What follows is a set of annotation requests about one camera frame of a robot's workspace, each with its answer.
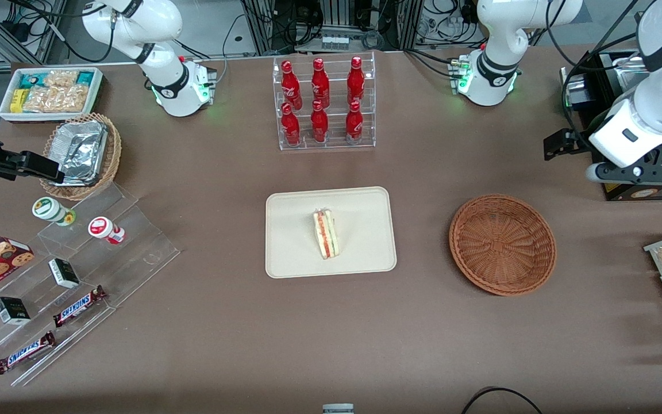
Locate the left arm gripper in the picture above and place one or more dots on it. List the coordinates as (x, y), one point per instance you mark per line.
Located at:
(579, 141)

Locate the sandwich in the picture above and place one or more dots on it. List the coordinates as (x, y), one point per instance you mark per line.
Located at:
(326, 236)

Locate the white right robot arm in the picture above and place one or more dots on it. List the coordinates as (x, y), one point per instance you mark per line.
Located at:
(158, 23)

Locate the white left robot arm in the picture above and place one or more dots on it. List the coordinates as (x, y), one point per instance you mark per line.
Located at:
(495, 34)

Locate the aluminium foil tray stack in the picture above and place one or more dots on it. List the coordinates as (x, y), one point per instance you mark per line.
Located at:
(81, 152)

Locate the light wicker basket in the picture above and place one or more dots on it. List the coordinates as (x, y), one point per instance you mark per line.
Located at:
(110, 155)

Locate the brown wicker basket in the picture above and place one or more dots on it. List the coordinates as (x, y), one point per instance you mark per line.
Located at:
(503, 247)

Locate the cream plastic tray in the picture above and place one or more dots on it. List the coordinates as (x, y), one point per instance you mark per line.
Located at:
(296, 241)

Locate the green lid sunflower cup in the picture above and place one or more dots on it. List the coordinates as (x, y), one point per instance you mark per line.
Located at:
(45, 208)

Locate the white snack bin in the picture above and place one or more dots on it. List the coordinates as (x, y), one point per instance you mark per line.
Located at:
(49, 117)

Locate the yellow snack packet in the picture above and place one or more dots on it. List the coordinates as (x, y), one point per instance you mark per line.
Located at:
(17, 100)

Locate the large clear snack bag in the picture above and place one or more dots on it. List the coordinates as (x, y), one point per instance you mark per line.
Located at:
(52, 99)

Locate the green snack packet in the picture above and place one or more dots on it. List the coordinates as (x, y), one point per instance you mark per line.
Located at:
(30, 79)

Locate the small clear snack bag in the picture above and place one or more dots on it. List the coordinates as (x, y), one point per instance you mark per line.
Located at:
(61, 77)

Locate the red lid cup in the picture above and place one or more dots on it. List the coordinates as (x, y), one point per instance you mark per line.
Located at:
(100, 226)

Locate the teal snack packet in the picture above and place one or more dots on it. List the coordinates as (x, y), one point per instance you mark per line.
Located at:
(85, 77)

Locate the small black box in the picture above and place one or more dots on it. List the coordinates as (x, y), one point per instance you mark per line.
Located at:
(64, 274)
(12, 310)

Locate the Snickers bar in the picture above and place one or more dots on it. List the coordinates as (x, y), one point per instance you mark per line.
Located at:
(78, 306)
(24, 352)

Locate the clear acrylic step display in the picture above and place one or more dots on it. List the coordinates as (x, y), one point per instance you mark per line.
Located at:
(147, 253)

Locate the red cola bottle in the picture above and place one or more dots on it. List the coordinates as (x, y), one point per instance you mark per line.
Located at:
(355, 77)
(291, 126)
(354, 123)
(319, 123)
(289, 83)
(320, 80)

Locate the white power strip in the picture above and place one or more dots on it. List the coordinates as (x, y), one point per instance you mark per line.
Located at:
(335, 42)

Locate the clear acrylic bottle rack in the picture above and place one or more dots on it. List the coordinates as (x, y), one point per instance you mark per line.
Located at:
(306, 144)

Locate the small grey device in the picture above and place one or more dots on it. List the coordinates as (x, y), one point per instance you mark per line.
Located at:
(338, 409)

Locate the aluminium equipment frame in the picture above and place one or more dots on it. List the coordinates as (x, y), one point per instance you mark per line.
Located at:
(337, 17)

